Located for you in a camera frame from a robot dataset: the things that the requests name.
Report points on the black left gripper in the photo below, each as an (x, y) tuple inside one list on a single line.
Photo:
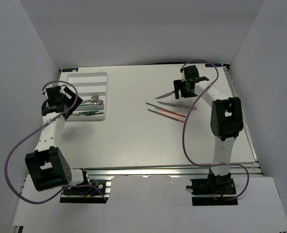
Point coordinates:
[(71, 101)]

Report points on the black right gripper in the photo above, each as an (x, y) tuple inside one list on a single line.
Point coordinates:
[(178, 85)]

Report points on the pink handled knife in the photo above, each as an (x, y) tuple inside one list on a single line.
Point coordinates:
[(176, 105)]

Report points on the green handled fork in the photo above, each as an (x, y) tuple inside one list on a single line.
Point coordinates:
[(86, 113)]

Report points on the pink handled spoon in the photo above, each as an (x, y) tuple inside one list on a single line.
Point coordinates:
[(92, 99)]

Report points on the green handled spoon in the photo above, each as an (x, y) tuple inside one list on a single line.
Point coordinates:
[(97, 103)]

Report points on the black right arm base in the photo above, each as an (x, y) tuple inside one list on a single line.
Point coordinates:
[(203, 194)]

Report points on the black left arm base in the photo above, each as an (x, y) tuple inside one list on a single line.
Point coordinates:
[(89, 195)]

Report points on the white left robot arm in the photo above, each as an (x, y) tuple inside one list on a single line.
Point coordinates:
[(47, 166)]

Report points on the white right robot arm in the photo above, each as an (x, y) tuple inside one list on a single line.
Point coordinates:
[(226, 123)]

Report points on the orange chopstick upper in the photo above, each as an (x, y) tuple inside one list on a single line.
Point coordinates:
[(173, 113)]

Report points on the orange chopstick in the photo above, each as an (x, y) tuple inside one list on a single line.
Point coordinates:
[(173, 113), (175, 118)]

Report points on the white cutlery tray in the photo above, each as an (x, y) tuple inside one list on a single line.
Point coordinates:
[(88, 85)]

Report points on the orange chopstick lower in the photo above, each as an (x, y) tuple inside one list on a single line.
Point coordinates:
[(175, 118)]

